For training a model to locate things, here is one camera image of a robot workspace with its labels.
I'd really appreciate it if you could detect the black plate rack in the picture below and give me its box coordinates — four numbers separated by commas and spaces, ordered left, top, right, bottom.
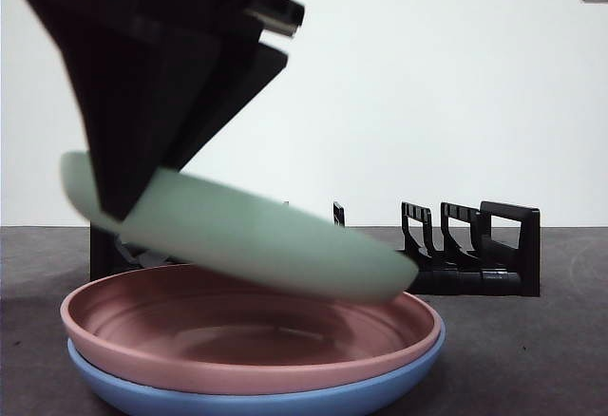
89, 199, 542, 298

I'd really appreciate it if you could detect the blue plate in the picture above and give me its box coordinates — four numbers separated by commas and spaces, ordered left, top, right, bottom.
66, 323, 447, 416

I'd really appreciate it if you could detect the pale green plate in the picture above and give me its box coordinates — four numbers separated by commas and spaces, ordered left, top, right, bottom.
59, 149, 420, 304

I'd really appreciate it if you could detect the pink plate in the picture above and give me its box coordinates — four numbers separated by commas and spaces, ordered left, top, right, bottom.
60, 263, 439, 394

